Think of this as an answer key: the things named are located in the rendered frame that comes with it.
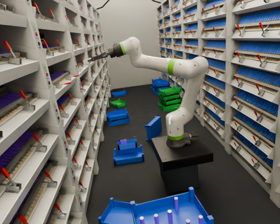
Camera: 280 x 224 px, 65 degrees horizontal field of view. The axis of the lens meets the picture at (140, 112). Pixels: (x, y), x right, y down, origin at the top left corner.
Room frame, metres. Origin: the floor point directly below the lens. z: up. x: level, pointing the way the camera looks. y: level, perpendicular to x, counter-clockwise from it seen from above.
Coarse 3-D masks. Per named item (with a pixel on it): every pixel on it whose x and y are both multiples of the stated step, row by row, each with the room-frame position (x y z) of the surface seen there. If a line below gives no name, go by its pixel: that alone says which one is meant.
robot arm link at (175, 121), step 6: (168, 114) 1.51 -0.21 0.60; (174, 114) 1.49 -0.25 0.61; (180, 114) 1.49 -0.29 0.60; (186, 114) 1.53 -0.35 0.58; (168, 120) 1.47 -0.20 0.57; (174, 120) 1.44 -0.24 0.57; (180, 120) 1.45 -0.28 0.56; (186, 120) 1.51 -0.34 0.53; (168, 126) 1.47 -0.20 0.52; (174, 126) 1.45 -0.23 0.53; (180, 126) 1.45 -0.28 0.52; (168, 132) 1.48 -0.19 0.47; (174, 132) 1.45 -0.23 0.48; (180, 132) 1.45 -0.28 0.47; (174, 138) 1.45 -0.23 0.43; (180, 138) 1.46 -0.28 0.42
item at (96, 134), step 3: (96, 126) 2.44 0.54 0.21; (99, 126) 2.45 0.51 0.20; (96, 129) 2.41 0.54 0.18; (99, 129) 2.43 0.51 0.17; (93, 132) 2.27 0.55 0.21; (96, 132) 2.27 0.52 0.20; (99, 132) 2.34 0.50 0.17; (93, 135) 2.24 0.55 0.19; (96, 135) 2.26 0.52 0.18; (99, 135) 2.27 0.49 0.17; (93, 138) 2.17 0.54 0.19; (96, 138) 2.18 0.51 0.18; (93, 141) 2.00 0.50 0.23; (96, 141) 2.10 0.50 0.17; (96, 144) 2.00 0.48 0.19; (96, 147) 1.98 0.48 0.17; (96, 150) 1.99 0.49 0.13
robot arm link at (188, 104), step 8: (200, 56) 1.53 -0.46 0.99; (200, 64) 1.44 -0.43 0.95; (200, 72) 1.46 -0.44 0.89; (192, 80) 1.52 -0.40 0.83; (200, 80) 1.51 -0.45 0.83; (192, 88) 1.53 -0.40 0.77; (184, 96) 1.58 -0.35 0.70; (192, 96) 1.54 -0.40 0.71; (184, 104) 1.57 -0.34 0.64; (192, 104) 1.56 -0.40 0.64; (192, 112) 1.57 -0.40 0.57
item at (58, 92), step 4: (48, 68) 1.66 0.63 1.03; (52, 68) 1.75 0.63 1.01; (56, 68) 1.75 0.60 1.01; (60, 68) 1.75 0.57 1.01; (64, 68) 1.75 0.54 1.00; (68, 68) 1.75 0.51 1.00; (64, 72) 1.73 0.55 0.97; (72, 72) 1.75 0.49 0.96; (76, 72) 1.75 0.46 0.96; (64, 80) 1.53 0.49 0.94; (68, 80) 1.55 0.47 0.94; (72, 80) 1.61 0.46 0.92; (64, 84) 1.42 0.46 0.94; (68, 84) 1.48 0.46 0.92; (72, 84) 1.62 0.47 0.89; (56, 88) 1.29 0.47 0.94; (64, 88) 1.37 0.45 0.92; (68, 88) 1.49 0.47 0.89; (56, 92) 1.20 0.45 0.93; (60, 92) 1.27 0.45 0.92; (64, 92) 1.38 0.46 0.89; (56, 96) 1.19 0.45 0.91; (60, 96) 1.28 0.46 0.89; (56, 100) 1.20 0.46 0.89
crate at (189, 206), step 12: (192, 192) 0.82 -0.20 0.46; (132, 204) 0.78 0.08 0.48; (144, 204) 0.80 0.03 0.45; (156, 204) 0.81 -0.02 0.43; (168, 204) 0.82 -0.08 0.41; (180, 204) 0.82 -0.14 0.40; (192, 204) 0.81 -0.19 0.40; (132, 216) 0.79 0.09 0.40; (144, 216) 0.78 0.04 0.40; (180, 216) 0.75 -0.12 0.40; (192, 216) 0.74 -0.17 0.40; (204, 216) 0.72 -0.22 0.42
